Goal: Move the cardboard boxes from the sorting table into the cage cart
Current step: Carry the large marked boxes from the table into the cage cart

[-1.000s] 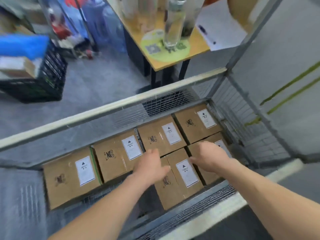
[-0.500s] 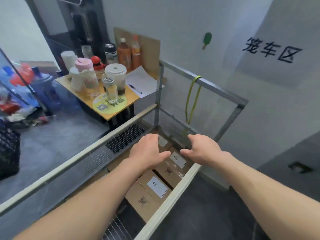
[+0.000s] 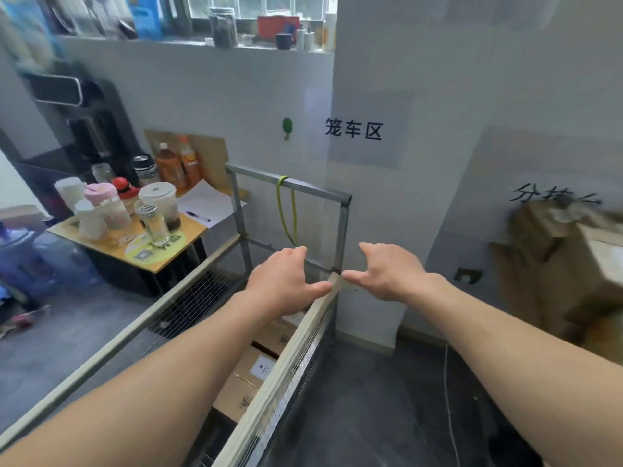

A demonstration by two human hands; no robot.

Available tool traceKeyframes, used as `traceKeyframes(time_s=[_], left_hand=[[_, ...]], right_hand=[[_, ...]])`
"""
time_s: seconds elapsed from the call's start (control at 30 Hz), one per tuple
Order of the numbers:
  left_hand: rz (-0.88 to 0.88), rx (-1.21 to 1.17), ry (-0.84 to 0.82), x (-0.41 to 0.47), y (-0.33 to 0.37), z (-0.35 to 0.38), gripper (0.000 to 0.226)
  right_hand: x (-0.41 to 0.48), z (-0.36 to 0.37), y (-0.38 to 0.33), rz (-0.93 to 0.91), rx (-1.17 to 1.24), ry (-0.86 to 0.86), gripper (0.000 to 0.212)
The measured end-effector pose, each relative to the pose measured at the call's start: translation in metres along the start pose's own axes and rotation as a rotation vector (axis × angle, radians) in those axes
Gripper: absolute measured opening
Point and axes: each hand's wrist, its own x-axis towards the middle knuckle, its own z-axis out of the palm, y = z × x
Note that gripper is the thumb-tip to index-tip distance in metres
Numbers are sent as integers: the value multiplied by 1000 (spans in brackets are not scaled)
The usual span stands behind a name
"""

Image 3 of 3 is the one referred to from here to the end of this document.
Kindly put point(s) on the person's left hand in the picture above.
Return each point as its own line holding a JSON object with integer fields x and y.
{"x": 282, "y": 286}

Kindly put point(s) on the person's right hand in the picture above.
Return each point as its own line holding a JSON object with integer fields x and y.
{"x": 399, "y": 277}

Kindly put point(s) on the large labelled cardboard box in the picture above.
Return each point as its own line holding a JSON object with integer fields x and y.
{"x": 272, "y": 337}
{"x": 233, "y": 398}

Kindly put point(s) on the pile of parcels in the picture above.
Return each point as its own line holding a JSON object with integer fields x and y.
{"x": 559, "y": 267}

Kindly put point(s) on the person's right forearm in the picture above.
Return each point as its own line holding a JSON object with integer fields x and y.
{"x": 525, "y": 374}

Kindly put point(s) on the person's left forearm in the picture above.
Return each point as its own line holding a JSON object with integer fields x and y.
{"x": 146, "y": 393}

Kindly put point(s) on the black pen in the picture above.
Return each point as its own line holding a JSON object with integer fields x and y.
{"x": 197, "y": 216}

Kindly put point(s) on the white paper sheet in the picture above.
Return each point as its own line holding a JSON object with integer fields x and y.
{"x": 209, "y": 199}

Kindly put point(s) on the yellow-green round sticker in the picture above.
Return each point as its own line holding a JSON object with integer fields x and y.
{"x": 170, "y": 248}

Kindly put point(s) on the clear glass jar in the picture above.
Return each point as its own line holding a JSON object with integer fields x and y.
{"x": 155, "y": 228}

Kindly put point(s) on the white lid drink cup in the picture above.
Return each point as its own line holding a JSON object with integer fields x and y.
{"x": 160, "y": 199}

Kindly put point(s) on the orange drink bottle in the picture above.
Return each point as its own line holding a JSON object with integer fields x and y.
{"x": 190, "y": 165}

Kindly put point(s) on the brown tea bottle white cap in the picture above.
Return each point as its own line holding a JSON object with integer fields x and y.
{"x": 170, "y": 170}

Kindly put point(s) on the black lid steel flask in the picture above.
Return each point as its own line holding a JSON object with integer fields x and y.
{"x": 145, "y": 167}

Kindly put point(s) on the pink lid clear tumbler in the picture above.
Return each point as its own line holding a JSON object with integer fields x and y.
{"x": 109, "y": 213}

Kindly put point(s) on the small yellow table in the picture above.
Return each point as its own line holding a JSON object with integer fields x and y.
{"x": 97, "y": 243}

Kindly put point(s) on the red lid bottle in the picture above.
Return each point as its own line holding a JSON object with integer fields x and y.
{"x": 121, "y": 184}

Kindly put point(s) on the white plastic cup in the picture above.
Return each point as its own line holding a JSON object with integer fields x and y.
{"x": 90, "y": 223}

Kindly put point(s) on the blue water jug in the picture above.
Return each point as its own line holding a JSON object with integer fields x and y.
{"x": 24, "y": 262}
{"x": 68, "y": 262}

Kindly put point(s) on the dark mug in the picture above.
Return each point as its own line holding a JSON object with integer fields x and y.
{"x": 283, "y": 42}

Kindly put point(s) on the black water dispenser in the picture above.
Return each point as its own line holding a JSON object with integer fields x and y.
{"x": 97, "y": 126}

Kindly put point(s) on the white small bottle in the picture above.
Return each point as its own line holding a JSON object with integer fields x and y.
{"x": 302, "y": 41}

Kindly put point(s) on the cream tall bottle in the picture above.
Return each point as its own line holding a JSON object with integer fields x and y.
{"x": 330, "y": 33}

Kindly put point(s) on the red box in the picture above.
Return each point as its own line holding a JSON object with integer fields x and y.
{"x": 272, "y": 26}

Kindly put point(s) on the heap of mixed rubbish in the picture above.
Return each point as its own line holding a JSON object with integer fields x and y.
{"x": 22, "y": 320}

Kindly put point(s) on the dark lid glass jar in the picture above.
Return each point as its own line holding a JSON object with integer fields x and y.
{"x": 223, "y": 29}

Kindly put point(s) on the aluminium-framed window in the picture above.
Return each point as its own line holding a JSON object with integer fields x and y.
{"x": 253, "y": 4}

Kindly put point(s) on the blue detergent bottle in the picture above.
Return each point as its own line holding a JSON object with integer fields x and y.
{"x": 146, "y": 19}

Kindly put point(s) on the clear glass kettle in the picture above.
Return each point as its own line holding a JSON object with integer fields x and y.
{"x": 87, "y": 14}

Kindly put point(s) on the pale blue plastic bag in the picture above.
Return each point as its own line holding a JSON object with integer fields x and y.
{"x": 29, "y": 29}

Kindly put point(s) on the grey wall socket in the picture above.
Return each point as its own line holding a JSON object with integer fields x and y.
{"x": 467, "y": 276}

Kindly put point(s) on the wall sign with black characters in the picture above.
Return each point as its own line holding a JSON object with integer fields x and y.
{"x": 379, "y": 155}

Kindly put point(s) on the green popsicle wall hook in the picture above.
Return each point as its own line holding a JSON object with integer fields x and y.
{"x": 287, "y": 125}

